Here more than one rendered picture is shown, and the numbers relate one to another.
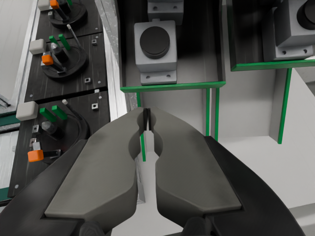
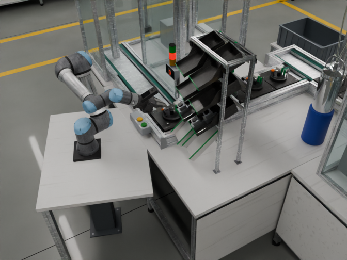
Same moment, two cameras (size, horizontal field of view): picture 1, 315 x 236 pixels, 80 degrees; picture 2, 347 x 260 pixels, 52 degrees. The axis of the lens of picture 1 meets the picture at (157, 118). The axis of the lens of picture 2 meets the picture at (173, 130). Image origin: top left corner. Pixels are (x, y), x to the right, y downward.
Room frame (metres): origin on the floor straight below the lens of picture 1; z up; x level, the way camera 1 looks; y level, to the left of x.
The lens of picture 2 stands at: (-0.64, -1.57, 2.60)
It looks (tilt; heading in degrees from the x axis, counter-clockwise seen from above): 41 degrees down; 65
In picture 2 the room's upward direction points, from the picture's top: 1 degrees counter-clockwise
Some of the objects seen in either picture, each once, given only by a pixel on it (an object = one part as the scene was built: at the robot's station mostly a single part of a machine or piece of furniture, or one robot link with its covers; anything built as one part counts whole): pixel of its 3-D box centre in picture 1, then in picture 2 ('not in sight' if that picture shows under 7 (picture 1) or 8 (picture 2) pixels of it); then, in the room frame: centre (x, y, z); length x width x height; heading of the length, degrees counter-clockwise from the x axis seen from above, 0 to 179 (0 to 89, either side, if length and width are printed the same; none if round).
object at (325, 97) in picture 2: not in sight; (329, 84); (1.04, -0.32, 1.32); 0.14 x 0.14 x 0.38
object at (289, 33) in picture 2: not in sight; (311, 41); (2.24, 0.96, 0.73); 0.62 x 0.42 x 0.23; 93
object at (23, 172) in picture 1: (64, 138); (171, 116); (0.22, 0.24, 0.96); 0.24 x 0.24 x 0.02; 3
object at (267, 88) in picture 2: not in sight; (255, 81); (0.96, 0.28, 1.01); 0.24 x 0.24 x 0.13; 3
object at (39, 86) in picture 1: (59, 53); not in sight; (0.47, 0.26, 1.01); 0.24 x 0.24 x 0.13; 3
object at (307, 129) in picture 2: not in sight; (316, 123); (1.04, -0.32, 0.99); 0.16 x 0.16 x 0.27
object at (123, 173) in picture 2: not in sight; (96, 150); (-0.36, 0.28, 0.84); 0.90 x 0.70 x 0.03; 73
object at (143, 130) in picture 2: not in sight; (140, 123); (0.00, 0.32, 0.93); 0.21 x 0.07 x 0.06; 93
